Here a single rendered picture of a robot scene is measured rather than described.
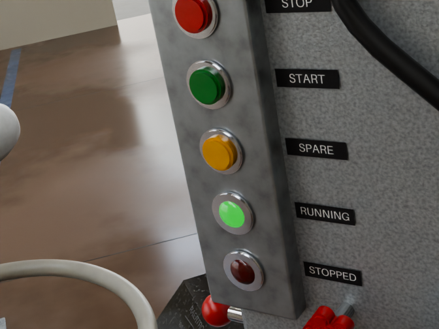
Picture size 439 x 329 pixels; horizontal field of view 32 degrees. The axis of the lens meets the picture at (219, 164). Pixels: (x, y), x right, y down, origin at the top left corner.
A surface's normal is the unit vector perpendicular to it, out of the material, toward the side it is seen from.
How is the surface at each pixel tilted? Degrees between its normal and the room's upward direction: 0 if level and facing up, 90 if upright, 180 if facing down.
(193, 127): 90
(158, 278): 0
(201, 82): 90
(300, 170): 90
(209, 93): 90
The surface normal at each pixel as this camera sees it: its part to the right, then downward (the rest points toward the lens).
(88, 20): 0.19, 0.37
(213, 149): -0.53, 0.43
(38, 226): -0.17, -0.90
